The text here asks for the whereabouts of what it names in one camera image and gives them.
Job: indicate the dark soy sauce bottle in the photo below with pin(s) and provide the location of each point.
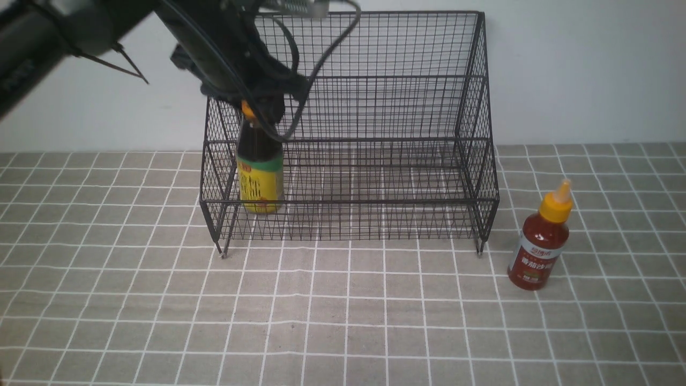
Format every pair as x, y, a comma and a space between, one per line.
260, 166

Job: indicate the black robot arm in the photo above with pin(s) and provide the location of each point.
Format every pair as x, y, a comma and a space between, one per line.
37, 35

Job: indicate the red tomato sauce bottle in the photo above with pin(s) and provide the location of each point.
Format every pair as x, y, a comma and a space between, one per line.
542, 239

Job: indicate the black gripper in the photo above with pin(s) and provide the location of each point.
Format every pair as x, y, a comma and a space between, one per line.
219, 43

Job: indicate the black wire mesh shelf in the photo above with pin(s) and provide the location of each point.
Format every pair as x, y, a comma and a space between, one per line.
395, 142

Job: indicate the grey checked tablecloth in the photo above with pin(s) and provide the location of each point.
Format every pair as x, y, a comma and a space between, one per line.
109, 277

